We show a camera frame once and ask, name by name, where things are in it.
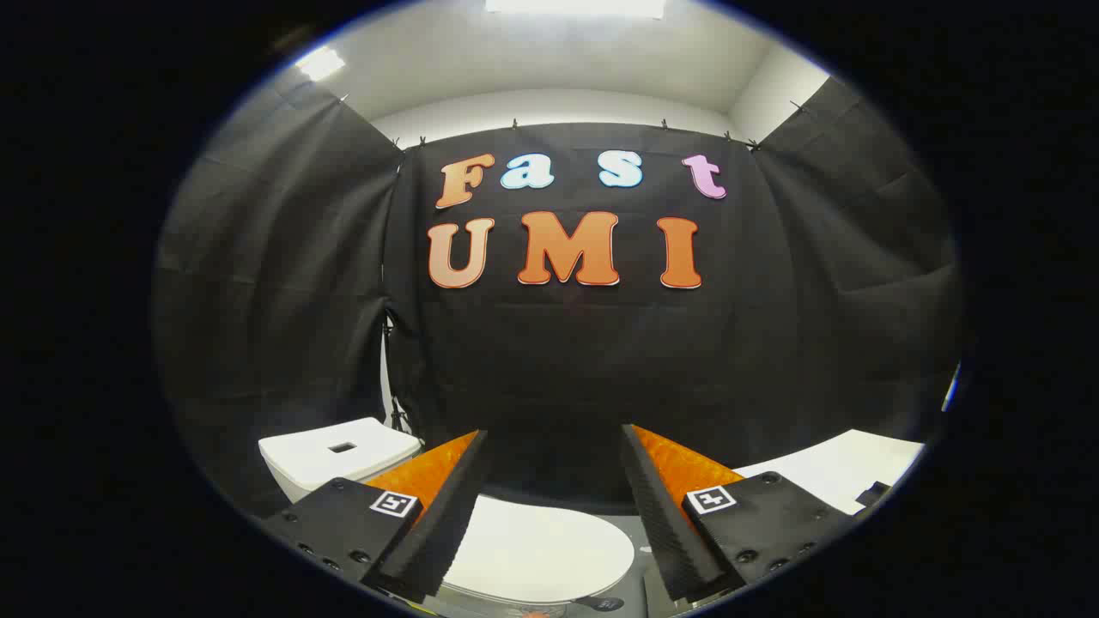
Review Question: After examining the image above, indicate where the white toilet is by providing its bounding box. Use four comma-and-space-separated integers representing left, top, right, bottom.
258, 417, 602, 618

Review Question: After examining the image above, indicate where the black backdrop cloth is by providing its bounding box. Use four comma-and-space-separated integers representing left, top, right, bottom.
153, 77, 967, 516

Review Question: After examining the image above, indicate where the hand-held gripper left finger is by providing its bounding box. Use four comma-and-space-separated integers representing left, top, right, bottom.
258, 429, 490, 606

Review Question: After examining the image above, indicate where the white cabinet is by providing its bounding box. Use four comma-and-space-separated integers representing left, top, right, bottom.
737, 429, 926, 516

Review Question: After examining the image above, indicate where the small ceiling light panel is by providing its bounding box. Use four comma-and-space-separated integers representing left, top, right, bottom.
296, 47, 346, 82

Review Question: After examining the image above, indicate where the white toilet lid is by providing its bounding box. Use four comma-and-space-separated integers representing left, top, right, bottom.
442, 496, 636, 606

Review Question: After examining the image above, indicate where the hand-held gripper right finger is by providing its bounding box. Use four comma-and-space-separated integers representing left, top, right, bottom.
620, 423, 859, 603

